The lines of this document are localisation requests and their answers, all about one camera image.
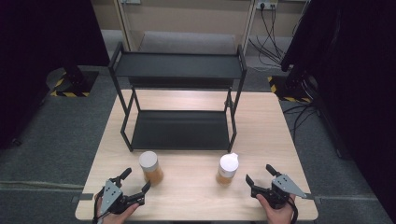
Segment black curtain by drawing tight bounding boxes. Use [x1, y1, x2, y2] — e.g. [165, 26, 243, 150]
[279, 0, 396, 216]
[0, 0, 110, 151]

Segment person's left hand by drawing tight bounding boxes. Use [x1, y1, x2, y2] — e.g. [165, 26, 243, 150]
[95, 193, 140, 224]

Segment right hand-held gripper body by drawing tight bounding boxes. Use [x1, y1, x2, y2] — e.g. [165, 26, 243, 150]
[263, 174, 316, 210]

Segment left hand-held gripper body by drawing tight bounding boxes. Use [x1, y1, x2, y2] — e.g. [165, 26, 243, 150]
[96, 178, 140, 223]

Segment black two-tier metal rack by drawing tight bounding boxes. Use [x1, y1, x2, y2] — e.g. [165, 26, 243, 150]
[107, 41, 248, 153]

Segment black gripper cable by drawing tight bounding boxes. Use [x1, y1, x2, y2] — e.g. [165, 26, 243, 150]
[92, 190, 105, 224]
[288, 197, 299, 224]

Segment spice jar with spout lid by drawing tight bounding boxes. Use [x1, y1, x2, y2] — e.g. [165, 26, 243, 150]
[216, 152, 240, 187]

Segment stand base with striped tape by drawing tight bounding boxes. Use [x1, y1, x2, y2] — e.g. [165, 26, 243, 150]
[266, 74, 313, 104]
[46, 67, 100, 98]

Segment white wall socket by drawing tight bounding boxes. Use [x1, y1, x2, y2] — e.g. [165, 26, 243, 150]
[256, 0, 279, 10]

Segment black floor cables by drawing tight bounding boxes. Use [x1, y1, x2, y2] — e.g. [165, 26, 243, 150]
[281, 101, 319, 142]

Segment black power cable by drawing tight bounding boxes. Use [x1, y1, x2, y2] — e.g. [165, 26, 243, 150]
[256, 3, 295, 68]
[247, 3, 283, 64]

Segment person's right hand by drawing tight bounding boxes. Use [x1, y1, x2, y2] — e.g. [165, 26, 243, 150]
[256, 193, 297, 224]

